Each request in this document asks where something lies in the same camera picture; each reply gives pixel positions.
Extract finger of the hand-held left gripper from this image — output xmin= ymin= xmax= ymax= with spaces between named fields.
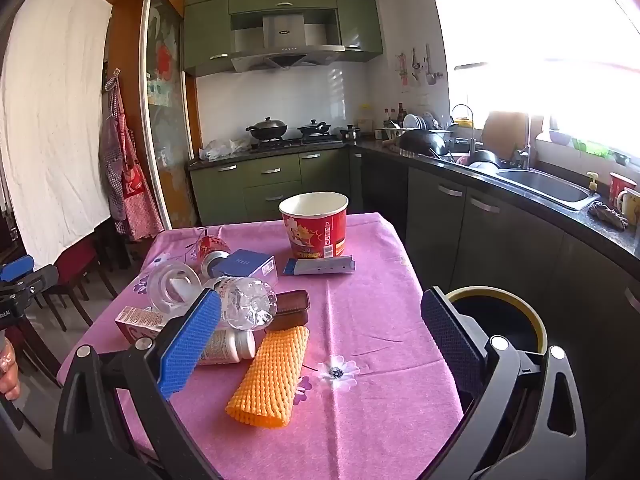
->
xmin=0 ymin=255 xmax=60 ymax=312

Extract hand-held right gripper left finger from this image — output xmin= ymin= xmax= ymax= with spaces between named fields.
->
xmin=52 ymin=287 xmax=223 ymax=480

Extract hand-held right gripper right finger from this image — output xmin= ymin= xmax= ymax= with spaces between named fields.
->
xmin=420 ymin=286 xmax=588 ymax=480

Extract white pill bottle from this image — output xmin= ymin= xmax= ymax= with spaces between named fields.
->
xmin=196 ymin=328 xmax=257 ymax=366

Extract pink and white carton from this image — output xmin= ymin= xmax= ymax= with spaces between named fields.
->
xmin=114 ymin=306 xmax=170 ymax=345

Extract crushed clear plastic bottle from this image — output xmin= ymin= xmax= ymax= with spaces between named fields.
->
xmin=202 ymin=276 xmax=278 ymax=332

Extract orange foam net sleeve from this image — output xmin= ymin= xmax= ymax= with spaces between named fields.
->
xmin=225 ymin=326 xmax=310 ymax=430

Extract yellow-rimmed dark bin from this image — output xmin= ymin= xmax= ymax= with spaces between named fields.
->
xmin=444 ymin=286 xmax=549 ymax=361

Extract brown plastic tray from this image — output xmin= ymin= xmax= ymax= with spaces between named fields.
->
xmin=271 ymin=289 xmax=311 ymax=332

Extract red paper bucket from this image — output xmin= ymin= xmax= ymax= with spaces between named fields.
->
xmin=278 ymin=191 xmax=349 ymax=261

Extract person's left hand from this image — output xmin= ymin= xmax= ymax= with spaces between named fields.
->
xmin=0 ymin=336 xmax=22 ymax=402

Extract dark chair with red seat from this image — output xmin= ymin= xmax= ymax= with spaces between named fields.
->
xmin=42 ymin=236 xmax=119 ymax=332

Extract pink floral tablecloth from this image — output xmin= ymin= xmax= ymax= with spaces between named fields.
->
xmin=57 ymin=212 xmax=466 ymax=480

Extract red drink can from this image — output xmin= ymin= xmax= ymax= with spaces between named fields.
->
xmin=196 ymin=235 xmax=232 ymax=274

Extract blue cardboard box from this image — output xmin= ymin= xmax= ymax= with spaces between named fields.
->
xmin=220 ymin=249 xmax=279 ymax=287

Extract dark base cabinets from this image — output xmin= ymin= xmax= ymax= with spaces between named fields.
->
xmin=349 ymin=149 xmax=640 ymax=480

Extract red checked apron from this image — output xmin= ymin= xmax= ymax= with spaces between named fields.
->
xmin=98 ymin=67 xmax=165 ymax=241

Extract white hanging sheet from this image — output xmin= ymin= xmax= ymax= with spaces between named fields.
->
xmin=0 ymin=0 xmax=114 ymax=263

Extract blue and silver wrapper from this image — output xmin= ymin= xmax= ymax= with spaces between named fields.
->
xmin=283 ymin=255 xmax=355 ymax=278

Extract steel sink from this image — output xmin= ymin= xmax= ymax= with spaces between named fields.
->
xmin=494 ymin=168 xmax=601 ymax=212

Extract green base cabinets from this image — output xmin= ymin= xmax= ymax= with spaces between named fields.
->
xmin=188 ymin=148 xmax=351 ymax=227

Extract black pan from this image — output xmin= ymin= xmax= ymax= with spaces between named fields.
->
xmin=467 ymin=149 xmax=501 ymax=169

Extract clear plastic bags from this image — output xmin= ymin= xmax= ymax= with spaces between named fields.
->
xmin=198 ymin=137 xmax=252 ymax=161

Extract large black wok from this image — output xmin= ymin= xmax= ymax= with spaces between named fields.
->
xmin=398 ymin=129 xmax=447 ymax=157

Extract brown rag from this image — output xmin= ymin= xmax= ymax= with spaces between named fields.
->
xmin=587 ymin=201 xmax=630 ymax=232

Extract straight chrome faucet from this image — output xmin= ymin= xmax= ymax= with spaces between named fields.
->
xmin=514 ymin=112 xmax=532 ymax=171

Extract curved chrome faucet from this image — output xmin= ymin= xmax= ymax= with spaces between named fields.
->
xmin=450 ymin=104 xmax=476 ymax=154

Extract printed glass sliding door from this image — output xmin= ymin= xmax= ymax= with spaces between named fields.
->
xmin=138 ymin=0 xmax=199 ymax=231

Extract white plates in rack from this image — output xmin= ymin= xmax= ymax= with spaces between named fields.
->
xmin=402 ymin=112 xmax=442 ymax=131

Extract white mug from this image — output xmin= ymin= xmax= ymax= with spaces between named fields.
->
xmin=617 ymin=188 xmax=640 ymax=226

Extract gas stove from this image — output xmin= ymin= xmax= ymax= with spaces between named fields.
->
xmin=249 ymin=135 xmax=346 ymax=151

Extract red mug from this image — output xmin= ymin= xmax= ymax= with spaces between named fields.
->
xmin=608 ymin=172 xmax=639 ymax=209

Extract black wok with lid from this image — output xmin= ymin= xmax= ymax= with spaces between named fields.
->
xmin=245 ymin=116 xmax=290 ymax=142

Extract dark condiment bottles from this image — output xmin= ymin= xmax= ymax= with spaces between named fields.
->
xmin=382 ymin=102 xmax=406 ymax=129

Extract hanging kitchen utensils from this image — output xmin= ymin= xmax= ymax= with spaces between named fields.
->
xmin=394 ymin=43 xmax=444 ymax=87

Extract steel range hood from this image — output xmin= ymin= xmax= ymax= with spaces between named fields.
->
xmin=230 ymin=12 xmax=346 ymax=72

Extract green wall cabinets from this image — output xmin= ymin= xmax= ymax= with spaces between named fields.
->
xmin=182 ymin=0 xmax=385 ymax=77

